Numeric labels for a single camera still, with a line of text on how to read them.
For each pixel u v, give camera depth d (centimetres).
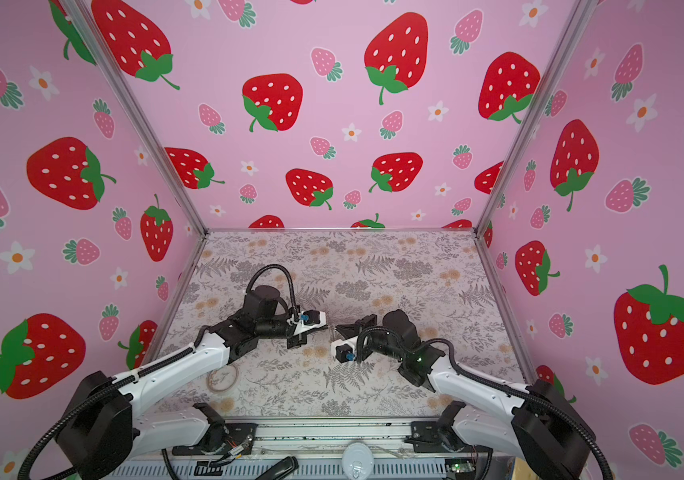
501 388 47
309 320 65
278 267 63
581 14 69
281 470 66
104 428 40
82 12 67
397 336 58
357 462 66
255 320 63
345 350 63
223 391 82
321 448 73
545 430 41
